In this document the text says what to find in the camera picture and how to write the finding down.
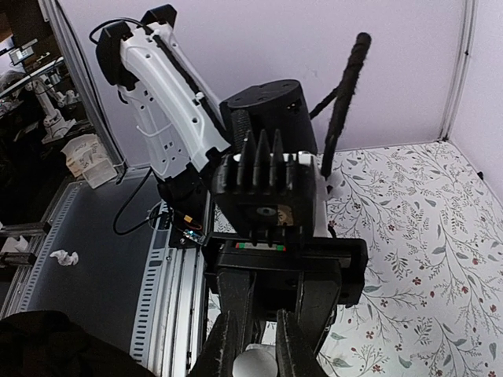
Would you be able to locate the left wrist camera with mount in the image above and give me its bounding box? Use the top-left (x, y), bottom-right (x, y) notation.
top-left (211, 130), bottom-right (317, 246)

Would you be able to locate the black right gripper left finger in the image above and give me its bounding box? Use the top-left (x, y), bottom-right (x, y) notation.
top-left (190, 311), bottom-right (237, 377)

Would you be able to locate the white tissue box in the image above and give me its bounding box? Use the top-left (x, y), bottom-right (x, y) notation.
top-left (61, 134), bottom-right (117, 189)

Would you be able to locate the floral patterned table mat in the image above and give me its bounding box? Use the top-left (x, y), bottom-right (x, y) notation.
top-left (204, 141), bottom-right (503, 377)

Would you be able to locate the crumpled white tissue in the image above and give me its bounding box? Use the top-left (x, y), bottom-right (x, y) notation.
top-left (50, 250), bottom-right (79, 266)

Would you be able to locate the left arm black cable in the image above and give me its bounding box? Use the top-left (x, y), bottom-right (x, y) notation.
top-left (308, 31), bottom-right (373, 178)

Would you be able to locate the left aluminium frame post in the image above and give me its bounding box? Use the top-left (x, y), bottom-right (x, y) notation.
top-left (439, 0), bottom-right (479, 141)

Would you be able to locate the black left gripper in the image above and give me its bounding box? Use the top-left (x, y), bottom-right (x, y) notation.
top-left (204, 232), bottom-right (368, 356)

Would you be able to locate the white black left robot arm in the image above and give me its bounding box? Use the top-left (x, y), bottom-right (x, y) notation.
top-left (90, 5), bottom-right (372, 352)

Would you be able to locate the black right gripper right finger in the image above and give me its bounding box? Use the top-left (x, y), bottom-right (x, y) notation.
top-left (276, 309), bottom-right (326, 377)

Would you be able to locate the white nail polish cap brush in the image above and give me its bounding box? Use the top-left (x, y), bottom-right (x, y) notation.
top-left (232, 344), bottom-right (278, 377)

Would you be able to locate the black sleeved forearm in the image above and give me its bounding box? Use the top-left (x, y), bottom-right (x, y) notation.
top-left (1, 310), bottom-right (153, 376)

